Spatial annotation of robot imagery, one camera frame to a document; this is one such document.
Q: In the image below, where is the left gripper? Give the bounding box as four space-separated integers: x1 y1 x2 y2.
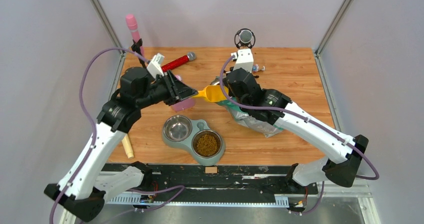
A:
136 69 199 108

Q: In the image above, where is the yellow plastic scoop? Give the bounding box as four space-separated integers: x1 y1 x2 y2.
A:
193 85 229 103

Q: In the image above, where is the green pet food bag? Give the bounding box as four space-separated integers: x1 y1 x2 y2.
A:
210 77 286 139

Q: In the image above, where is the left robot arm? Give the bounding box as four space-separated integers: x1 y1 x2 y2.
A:
44 67 198 222

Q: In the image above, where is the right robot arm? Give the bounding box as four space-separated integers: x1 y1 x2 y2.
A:
225 68 369 193

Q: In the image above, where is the grey double pet bowl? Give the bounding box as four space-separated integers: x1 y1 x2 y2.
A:
162 115 226 166

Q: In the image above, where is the pink metronome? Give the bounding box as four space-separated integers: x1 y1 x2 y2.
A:
170 75 196 113

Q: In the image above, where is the small toy figurine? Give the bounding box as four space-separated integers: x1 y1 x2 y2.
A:
252 64 266 73

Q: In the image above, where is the red glitter microphone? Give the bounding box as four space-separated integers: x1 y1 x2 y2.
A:
161 52 197 72

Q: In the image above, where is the silver studio microphone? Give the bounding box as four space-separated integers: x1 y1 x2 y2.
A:
234 28 256 49

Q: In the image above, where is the black round-base mic stand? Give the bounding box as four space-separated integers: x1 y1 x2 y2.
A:
131 38 147 68

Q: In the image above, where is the pink microphone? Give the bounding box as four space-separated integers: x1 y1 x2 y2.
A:
125 13 141 41

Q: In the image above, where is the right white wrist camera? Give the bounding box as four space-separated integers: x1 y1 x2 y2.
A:
231 48 254 73

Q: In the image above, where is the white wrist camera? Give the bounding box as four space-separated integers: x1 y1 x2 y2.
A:
231 48 254 73
146 53 165 79

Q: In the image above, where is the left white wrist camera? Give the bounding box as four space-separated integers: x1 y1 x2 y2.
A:
146 53 165 79

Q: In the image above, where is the wooden block on rail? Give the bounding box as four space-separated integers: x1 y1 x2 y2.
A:
204 166 218 174

